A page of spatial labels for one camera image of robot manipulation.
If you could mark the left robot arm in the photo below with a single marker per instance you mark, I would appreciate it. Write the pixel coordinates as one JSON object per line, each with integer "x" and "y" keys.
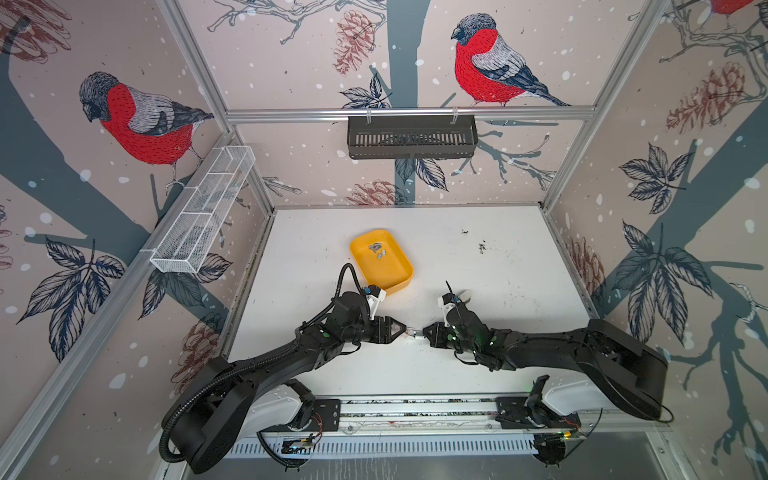
{"x": 204, "y": 423}

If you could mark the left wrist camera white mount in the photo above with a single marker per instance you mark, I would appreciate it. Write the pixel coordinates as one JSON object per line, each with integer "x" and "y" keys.
{"x": 374, "y": 296}

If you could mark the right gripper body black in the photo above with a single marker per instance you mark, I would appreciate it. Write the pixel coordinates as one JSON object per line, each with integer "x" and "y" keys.
{"x": 452, "y": 339}

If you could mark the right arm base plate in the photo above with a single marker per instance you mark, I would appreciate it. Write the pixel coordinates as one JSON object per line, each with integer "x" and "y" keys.
{"x": 518, "y": 413}

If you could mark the yellow plastic tray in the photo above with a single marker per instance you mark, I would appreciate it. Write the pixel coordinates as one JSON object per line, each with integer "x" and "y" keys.
{"x": 394, "y": 272}

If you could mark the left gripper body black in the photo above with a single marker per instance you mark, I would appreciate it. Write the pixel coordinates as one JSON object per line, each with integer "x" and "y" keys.
{"x": 375, "y": 335}

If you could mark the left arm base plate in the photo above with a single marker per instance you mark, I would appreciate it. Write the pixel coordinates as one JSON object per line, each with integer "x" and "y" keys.
{"x": 319, "y": 415}

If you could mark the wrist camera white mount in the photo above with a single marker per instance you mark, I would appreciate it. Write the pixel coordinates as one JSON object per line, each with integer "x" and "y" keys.
{"x": 449, "y": 300}
{"x": 374, "y": 296}

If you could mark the black hanging wire basket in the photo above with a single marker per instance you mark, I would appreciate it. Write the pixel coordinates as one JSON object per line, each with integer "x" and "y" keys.
{"x": 412, "y": 137}

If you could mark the aluminium rail front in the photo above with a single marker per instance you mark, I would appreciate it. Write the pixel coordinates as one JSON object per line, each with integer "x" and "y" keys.
{"x": 382, "y": 415}

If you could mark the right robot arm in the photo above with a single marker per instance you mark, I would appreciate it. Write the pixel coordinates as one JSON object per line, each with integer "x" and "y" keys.
{"x": 626, "y": 371}

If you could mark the staple strips pile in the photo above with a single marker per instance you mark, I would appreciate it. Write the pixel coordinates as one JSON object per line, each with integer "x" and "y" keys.
{"x": 378, "y": 249}

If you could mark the white wire mesh shelf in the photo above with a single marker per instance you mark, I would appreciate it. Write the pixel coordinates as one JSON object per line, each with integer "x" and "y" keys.
{"x": 193, "y": 232}

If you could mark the white pink stapler body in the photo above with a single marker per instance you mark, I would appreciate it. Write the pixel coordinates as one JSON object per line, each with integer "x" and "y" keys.
{"x": 415, "y": 333}

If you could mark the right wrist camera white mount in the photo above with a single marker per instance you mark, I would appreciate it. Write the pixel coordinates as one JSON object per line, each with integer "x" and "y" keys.
{"x": 449, "y": 300}

